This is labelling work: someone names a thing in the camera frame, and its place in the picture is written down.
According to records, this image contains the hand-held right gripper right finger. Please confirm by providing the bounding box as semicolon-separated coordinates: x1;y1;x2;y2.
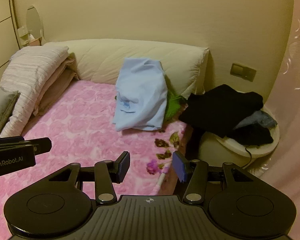
172;151;263;204

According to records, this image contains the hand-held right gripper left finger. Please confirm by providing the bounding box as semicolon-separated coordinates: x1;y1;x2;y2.
41;151;131;204

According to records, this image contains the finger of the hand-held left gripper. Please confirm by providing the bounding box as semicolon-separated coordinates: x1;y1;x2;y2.
0;137;52;155
0;136;25;146

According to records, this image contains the light blue sweater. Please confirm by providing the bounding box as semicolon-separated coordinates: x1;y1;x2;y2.
112;57;168;132

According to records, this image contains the grey pillow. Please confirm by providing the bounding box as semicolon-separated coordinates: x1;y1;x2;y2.
0;90;20;139

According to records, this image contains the cream round nightstand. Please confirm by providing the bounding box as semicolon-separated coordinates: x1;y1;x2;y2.
197;90;280;167

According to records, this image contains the pink floral blanket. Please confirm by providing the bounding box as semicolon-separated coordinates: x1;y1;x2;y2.
0;80;192;230

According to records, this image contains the green cloth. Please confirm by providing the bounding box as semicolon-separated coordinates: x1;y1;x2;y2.
164;76;188;122

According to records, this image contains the beige folded blanket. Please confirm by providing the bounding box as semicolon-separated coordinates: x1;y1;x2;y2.
32;56;79;117

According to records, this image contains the white ribbed quilt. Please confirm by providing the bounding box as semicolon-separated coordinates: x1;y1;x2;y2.
0;45;70;138

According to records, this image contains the black garment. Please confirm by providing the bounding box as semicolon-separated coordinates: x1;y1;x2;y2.
179;84;264;138

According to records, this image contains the black cloth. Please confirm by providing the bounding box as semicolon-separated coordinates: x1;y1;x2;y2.
230;123;274;147

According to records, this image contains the grey-blue garment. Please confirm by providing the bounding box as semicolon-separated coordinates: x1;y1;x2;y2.
236;110;278;130

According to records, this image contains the cream headboard cushion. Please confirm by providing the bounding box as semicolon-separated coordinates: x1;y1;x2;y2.
41;39;210;98

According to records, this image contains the small pale bedside object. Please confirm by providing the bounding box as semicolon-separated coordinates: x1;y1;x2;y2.
17;27;32;43

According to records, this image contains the oval mirror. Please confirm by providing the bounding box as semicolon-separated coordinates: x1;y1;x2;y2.
26;5;44;46

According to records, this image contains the pink curtain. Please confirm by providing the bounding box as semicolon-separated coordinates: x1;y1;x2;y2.
250;0;300;240

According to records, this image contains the cream wardrobe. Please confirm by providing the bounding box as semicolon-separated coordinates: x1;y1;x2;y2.
0;0;23;80

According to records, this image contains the black cable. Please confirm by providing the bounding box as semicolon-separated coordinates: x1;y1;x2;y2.
244;145;253;168

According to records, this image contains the wall switch plate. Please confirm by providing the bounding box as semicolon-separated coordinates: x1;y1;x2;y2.
230;62;257;82

